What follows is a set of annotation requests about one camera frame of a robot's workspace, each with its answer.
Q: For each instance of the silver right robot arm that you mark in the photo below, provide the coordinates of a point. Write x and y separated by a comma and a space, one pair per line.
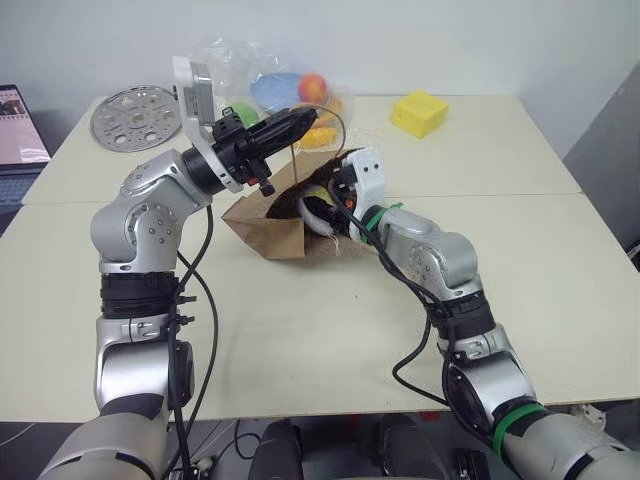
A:
450, 270

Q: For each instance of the brown paper bag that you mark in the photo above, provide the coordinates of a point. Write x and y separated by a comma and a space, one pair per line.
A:
272, 230

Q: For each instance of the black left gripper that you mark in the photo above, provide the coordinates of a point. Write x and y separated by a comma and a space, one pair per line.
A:
240, 145

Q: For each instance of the green toy fruit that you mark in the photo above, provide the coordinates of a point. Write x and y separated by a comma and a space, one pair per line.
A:
244, 112

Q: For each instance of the clear plastic bag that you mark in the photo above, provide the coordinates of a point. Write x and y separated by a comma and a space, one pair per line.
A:
235, 65

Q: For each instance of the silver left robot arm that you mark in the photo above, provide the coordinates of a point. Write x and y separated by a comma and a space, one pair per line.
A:
145, 220

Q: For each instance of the open laptop computer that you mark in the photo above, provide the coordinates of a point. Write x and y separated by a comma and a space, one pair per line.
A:
17, 150

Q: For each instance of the orange yellow toy fruit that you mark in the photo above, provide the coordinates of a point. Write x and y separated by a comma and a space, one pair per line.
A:
331, 112

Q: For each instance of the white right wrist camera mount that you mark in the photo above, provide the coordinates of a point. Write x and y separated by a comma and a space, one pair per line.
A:
371, 175

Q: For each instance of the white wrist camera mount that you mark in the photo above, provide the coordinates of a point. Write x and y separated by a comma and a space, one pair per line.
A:
371, 175
196, 95

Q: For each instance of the perforated round metal plate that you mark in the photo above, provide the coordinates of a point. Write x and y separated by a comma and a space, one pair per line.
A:
135, 117

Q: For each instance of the yellow cheese plush cube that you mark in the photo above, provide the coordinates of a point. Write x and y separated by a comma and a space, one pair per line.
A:
419, 112

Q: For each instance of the red orange toy peach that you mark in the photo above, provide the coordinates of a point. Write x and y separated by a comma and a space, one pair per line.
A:
313, 87

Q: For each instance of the blue toy plate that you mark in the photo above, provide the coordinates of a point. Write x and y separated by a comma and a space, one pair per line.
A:
274, 92

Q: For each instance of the white black plush toy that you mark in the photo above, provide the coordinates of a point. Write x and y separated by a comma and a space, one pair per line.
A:
320, 215

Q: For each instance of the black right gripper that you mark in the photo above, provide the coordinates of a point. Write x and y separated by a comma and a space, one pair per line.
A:
345, 187

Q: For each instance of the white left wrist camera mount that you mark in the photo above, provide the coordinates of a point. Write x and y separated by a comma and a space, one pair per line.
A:
196, 95

